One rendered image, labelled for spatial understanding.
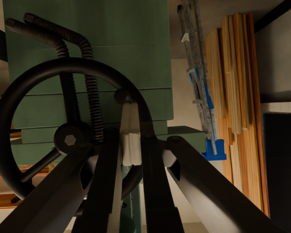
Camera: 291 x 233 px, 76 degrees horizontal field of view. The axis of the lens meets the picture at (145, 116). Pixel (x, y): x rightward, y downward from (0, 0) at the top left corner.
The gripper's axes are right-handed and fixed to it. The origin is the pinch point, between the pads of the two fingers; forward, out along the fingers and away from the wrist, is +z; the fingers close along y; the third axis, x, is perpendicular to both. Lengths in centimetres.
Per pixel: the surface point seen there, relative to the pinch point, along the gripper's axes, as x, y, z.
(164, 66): 0.5, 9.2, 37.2
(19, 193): -16.1, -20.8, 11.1
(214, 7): 29, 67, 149
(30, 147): -17.9, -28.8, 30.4
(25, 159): -21.0, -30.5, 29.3
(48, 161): -11.6, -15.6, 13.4
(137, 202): -63, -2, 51
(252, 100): -45, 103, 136
